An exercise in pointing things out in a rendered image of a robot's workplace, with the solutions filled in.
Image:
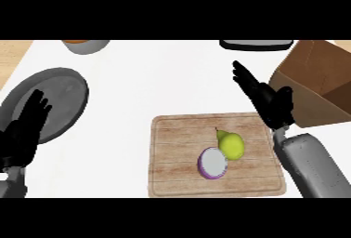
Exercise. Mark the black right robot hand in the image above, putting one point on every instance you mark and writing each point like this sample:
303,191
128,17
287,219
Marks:
267,99

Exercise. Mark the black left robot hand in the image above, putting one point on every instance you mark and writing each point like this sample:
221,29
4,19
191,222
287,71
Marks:
22,133

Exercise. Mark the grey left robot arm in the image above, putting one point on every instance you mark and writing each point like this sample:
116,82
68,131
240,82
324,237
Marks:
11,182

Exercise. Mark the brown cardboard box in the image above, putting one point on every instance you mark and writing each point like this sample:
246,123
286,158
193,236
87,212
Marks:
320,83

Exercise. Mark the wooden cutting board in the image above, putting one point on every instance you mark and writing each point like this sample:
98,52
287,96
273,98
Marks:
214,155

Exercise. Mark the purple-rimmed can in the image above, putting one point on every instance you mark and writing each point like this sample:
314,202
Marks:
212,163

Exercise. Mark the grey round plate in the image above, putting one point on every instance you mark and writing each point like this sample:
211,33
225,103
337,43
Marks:
59,102

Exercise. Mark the yellow-green pear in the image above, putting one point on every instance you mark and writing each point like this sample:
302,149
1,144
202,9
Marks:
230,145

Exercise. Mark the grey cup with orange contents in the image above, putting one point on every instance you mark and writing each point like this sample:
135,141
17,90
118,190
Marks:
85,46

